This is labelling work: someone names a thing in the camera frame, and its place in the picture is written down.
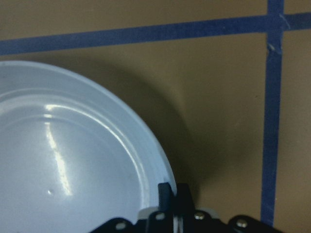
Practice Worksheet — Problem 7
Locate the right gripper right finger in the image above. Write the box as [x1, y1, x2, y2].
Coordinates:
[175, 183, 195, 214]

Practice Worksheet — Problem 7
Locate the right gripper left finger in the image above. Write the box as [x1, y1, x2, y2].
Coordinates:
[158, 183, 171, 212]

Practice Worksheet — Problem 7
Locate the blue plate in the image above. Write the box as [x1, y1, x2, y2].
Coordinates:
[0, 61, 176, 233]

